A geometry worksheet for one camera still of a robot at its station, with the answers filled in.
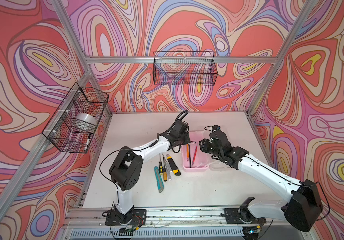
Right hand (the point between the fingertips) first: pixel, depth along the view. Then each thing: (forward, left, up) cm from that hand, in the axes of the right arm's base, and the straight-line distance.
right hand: (202, 146), depth 82 cm
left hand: (+8, +5, -3) cm, 10 cm away
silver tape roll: (+4, +58, +19) cm, 61 cm away
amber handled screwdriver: (-9, +22, -15) cm, 28 cm away
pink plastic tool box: (-3, 0, -12) cm, 12 cm away
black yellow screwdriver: (-7, +24, -13) cm, 28 cm away
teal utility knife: (-14, +25, -15) cm, 32 cm away
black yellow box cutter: (-8, +15, -14) cm, 22 cm away
